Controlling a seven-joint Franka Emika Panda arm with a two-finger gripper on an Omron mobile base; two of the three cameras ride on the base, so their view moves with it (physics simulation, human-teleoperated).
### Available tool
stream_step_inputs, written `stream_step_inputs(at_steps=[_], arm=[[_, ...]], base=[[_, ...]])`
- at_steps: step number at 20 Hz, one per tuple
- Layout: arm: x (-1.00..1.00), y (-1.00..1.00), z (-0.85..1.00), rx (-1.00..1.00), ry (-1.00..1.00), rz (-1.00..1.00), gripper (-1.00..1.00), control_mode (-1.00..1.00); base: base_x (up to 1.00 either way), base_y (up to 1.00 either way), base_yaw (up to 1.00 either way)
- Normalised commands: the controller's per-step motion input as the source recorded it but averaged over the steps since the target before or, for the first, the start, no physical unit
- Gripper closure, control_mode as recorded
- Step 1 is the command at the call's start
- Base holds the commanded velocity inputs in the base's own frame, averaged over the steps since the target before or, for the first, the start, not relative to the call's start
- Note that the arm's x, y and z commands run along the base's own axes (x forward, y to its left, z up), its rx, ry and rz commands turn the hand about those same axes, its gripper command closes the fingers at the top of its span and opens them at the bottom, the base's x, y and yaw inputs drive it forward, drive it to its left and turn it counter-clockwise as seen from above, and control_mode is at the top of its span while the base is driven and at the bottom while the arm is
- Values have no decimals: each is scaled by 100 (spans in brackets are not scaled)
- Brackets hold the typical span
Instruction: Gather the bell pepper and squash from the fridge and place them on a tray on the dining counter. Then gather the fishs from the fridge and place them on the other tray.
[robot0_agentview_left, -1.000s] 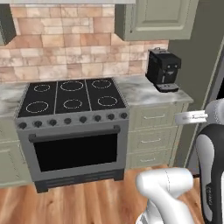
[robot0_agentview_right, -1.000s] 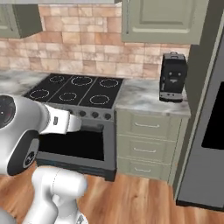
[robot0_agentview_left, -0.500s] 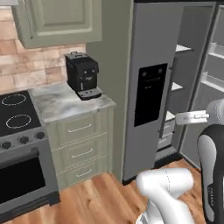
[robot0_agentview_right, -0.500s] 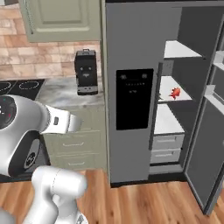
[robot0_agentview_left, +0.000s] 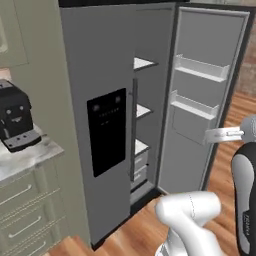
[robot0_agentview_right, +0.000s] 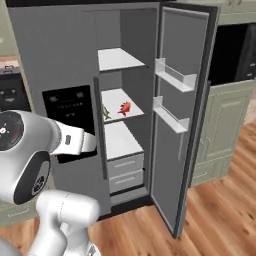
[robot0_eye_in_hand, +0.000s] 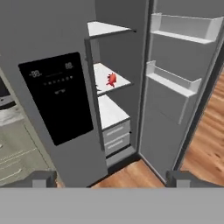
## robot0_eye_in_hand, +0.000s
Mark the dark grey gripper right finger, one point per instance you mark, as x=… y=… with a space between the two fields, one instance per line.
x=178 y=178

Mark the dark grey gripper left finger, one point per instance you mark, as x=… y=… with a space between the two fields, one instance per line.
x=43 y=178

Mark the grey fridge door with bins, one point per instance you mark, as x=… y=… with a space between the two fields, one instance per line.
x=163 y=131

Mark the white fridge drawer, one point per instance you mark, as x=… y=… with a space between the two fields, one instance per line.
x=116 y=131
x=117 y=143

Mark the white fridge shelf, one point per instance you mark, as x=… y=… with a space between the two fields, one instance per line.
x=103 y=28
x=102 y=74
x=112 y=112

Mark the white fridge door bin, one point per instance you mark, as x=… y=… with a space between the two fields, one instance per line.
x=172 y=80
x=186 y=27

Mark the grey fridge body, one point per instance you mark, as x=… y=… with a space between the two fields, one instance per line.
x=122 y=49

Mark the grey fridge door, black panel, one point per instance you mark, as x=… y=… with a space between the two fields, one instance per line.
x=43 y=29

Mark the pale green cupboard run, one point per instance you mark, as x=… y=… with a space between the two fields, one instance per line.
x=20 y=140

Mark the red fish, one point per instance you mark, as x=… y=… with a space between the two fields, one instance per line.
x=111 y=79

